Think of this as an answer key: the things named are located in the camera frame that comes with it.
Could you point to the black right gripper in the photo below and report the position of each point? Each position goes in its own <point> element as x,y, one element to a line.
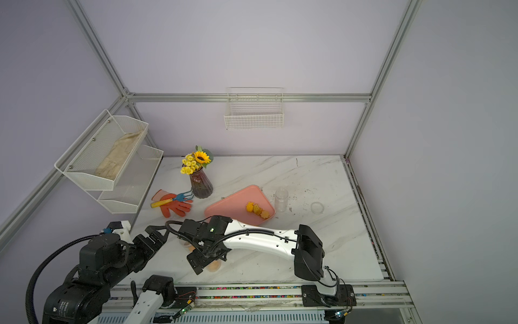
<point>200,257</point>

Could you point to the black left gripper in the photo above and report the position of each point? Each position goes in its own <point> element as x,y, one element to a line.
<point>150,249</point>

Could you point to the orange cookies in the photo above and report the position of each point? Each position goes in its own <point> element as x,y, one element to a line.
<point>254,208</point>

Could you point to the clear plastic cookie jar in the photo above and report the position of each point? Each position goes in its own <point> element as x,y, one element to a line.
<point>281,199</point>

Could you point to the clear plastic jar lid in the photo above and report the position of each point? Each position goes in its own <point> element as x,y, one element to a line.
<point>317,208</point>

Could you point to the clear jar with brown cookies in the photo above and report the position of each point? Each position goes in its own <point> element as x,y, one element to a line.
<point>186,245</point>

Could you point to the clear jar with orange cookies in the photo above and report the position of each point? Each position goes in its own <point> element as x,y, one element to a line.
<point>214,266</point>

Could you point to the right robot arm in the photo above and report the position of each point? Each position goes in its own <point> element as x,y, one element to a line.
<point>300,246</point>

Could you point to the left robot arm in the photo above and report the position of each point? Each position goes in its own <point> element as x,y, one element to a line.
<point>104,261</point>

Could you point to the red rubber glove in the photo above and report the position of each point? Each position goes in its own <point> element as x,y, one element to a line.
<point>179,208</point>

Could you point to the pink plastic tray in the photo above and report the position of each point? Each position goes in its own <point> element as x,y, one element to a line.
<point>234,206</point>

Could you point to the beige cloth in basket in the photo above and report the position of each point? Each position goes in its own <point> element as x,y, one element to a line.
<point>111,166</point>

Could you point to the yellow sunflower bouquet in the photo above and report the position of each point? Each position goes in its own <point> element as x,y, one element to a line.
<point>199,159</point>

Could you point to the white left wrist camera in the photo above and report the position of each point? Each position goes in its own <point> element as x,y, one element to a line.
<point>120,228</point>

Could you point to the white mesh wall basket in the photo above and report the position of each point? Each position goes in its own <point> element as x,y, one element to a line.
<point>125,194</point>

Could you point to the aluminium frame profile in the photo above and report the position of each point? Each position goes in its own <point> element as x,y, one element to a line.
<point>18,219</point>

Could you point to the white wire wall basket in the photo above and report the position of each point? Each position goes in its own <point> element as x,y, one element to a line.
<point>254,108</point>

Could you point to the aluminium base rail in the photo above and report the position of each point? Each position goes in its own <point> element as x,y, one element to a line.
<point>364,302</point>

